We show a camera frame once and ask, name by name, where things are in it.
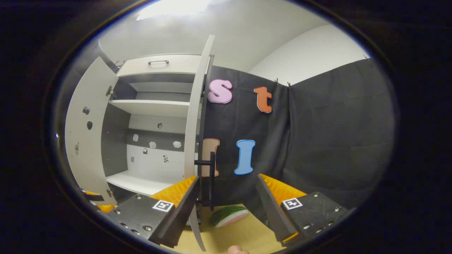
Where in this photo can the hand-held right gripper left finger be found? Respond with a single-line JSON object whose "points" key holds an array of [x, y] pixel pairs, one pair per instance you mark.
{"points": [[183, 211]]}

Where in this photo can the white cabinet drawer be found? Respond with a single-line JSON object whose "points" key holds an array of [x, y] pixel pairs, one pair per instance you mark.
{"points": [[176, 65]]}

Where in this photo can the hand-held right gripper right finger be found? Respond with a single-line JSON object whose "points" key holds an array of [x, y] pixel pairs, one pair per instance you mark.
{"points": [[273, 211]]}

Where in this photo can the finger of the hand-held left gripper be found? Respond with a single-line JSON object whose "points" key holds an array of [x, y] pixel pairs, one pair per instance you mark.
{"points": [[93, 197]]}

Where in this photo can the white door with camera sticker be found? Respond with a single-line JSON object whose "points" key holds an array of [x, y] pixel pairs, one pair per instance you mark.
{"points": [[88, 148]]}

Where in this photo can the metal door hinge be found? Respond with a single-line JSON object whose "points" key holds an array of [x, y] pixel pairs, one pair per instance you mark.
{"points": [[111, 92]]}

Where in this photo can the white cabinet shelf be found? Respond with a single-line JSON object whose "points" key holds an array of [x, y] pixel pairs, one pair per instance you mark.
{"points": [[152, 107]]}

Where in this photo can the toy watermelon slice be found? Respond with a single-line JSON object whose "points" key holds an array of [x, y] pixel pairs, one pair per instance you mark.
{"points": [[227, 216]]}

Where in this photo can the white grey cabinet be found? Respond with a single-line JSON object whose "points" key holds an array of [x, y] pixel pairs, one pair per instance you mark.
{"points": [[152, 158]]}

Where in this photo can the white door with headphone sticker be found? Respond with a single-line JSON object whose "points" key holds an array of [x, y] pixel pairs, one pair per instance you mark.
{"points": [[193, 116]]}

